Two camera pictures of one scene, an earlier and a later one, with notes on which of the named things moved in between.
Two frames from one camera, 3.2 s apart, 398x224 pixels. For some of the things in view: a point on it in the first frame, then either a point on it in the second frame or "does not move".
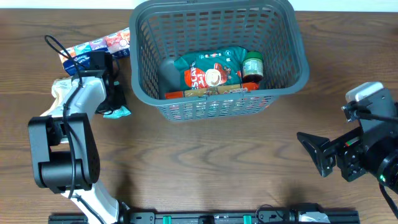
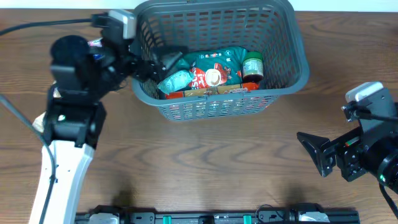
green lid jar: (252, 66) does not move
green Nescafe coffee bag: (206, 69) does not move
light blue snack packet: (119, 112) to (175, 81)
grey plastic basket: (158, 30) does not move
